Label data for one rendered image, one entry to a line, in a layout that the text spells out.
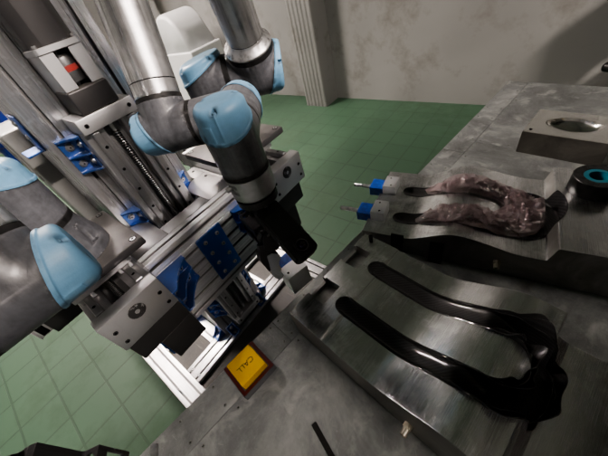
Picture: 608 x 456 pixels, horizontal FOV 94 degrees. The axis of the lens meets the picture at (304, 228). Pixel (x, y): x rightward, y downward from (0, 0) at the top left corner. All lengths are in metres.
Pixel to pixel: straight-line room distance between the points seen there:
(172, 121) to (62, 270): 0.29
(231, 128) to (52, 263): 0.24
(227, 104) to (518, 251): 0.61
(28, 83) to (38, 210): 0.29
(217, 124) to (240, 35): 0.38
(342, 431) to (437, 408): 0.19
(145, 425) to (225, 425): 1.14
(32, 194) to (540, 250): 0.97
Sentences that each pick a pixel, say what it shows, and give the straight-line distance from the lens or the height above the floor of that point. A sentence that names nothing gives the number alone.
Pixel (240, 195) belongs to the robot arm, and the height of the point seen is 1.15.
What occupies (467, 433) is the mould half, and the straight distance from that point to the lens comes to 0.48.
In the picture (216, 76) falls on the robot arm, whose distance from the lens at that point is 0.82.
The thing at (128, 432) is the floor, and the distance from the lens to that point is 1.84.
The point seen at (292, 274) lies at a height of 0.94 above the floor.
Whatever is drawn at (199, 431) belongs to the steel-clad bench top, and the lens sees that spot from 0.70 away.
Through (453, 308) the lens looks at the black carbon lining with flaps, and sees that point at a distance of 0.59.
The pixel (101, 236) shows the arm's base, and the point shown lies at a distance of 0.76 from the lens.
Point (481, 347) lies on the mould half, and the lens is 0.53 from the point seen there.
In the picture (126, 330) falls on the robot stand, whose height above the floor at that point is 0.95.
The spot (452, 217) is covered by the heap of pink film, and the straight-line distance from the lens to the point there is 0.71.
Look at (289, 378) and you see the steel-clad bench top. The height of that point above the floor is 0.80.
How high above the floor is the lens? 1.40
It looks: 43 degrees down
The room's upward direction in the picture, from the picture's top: 18 degrees counter-clockwise
